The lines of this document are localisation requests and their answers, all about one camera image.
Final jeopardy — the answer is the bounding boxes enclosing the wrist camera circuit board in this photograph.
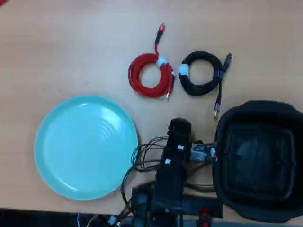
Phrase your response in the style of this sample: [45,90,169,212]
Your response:
[190,140,219,164]

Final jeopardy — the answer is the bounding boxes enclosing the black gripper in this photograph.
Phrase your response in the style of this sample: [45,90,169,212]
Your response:
[165,117,193,152]

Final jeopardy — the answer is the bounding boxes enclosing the red table clamp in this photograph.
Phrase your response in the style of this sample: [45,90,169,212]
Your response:
[197,208,212,227]

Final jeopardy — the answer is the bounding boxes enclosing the teal round plate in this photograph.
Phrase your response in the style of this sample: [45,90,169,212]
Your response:
[34,95,140,201]

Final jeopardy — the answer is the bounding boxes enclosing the black charging cable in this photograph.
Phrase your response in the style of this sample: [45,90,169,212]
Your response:
[178,51,233,120]

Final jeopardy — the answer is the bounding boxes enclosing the red charging cable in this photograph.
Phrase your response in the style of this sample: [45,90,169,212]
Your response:
[127,23,177,102]

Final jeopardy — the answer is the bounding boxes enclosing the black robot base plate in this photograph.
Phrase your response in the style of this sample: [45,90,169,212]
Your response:
[131,181,223,219]

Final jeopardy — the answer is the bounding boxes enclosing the coloured thin wires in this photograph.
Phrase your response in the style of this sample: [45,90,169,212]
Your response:
[76,212,124,227]

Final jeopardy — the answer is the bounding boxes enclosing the black square bowl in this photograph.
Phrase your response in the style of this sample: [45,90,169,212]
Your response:
[212,100,303,223]

